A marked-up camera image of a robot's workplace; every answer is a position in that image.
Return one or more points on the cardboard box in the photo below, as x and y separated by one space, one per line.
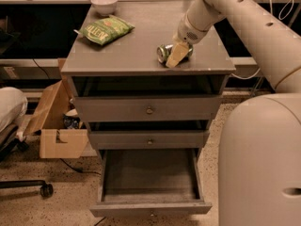
56 140

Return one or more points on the grey middle drawer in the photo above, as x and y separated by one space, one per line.
116 140

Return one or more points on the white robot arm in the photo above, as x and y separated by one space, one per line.
259 162

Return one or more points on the grey drawer cabinet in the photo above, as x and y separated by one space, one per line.
128 66

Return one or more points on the grey top drawer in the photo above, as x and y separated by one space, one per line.
166 108

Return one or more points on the green chip bag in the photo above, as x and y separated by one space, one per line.
105 30

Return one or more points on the grey open bottom drawer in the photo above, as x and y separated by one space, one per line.
150 183

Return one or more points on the green soda can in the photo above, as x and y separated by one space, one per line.
164 51

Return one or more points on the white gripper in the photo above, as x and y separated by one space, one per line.
187 32

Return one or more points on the white bowl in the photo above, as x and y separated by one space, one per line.
104 7

